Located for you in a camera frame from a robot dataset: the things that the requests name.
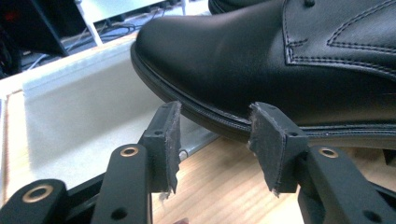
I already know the black floor cable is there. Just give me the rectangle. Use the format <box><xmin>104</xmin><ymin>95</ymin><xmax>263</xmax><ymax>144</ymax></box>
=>
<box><xmin>29</xmin><ymin>21</ymin><xmax>142</xmax><ymax>71</ymax></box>

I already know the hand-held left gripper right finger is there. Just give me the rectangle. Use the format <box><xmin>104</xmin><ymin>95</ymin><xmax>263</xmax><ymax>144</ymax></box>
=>
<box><xmin>247</xmin><ymin>101</ymin><xmax>310</xmax><ymax>198</ymax></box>

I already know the black leather shoe white insole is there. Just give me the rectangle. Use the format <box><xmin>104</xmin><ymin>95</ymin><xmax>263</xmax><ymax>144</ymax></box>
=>
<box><xmin>130</xmin><ymin>0</ymin><xmax>396</xmax><ymax>151</ymax></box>

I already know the metal frame shoe rack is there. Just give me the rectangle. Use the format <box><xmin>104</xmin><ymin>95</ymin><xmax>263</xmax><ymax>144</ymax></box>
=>
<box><xmin>0</xmin><ymin>32</ymin><xmax>219</xmax><ymax>201</ymax></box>

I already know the black equipment with red light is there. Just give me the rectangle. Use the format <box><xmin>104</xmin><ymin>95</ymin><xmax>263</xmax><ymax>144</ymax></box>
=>
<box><xmin>0</xmin><ymin>0</ymin><xmax>70</xmax><ymax>79</ymax></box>

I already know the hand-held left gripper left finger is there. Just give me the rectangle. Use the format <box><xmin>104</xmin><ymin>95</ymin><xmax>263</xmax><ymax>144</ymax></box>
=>
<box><xmin>137</xmin><ymin>100</ymin><xmax>183</xmax><ymax>196</ymax></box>

